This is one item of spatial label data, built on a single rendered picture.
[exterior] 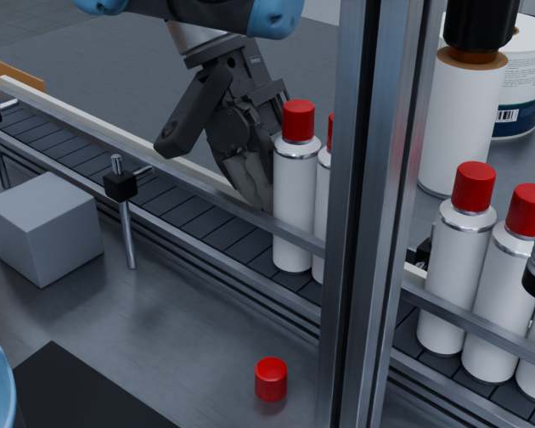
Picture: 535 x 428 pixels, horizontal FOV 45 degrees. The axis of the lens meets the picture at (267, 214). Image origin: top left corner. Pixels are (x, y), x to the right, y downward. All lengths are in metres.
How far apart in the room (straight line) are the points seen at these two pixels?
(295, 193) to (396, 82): 0.32
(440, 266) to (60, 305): 0.46
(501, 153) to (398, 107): 0.67
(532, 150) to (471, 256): 0.50
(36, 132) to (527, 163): 0.77
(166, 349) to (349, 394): 0.26
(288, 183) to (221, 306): 0.19
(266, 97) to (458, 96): 0.25
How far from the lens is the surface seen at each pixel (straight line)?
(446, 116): 0.87
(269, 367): 0.69
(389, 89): 0.40
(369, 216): 0.44
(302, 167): 0.68
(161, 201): 0.90
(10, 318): 0.84
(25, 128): 1.14
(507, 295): 0.60
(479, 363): 0.66
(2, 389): 0.39
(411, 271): 0.73
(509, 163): 1.04
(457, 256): 0.61
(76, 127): 0.94
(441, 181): 0.91
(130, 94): 1.34
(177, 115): 0.71
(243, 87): 0.76
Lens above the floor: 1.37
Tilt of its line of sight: 35 degrees down
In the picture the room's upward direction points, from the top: straight up
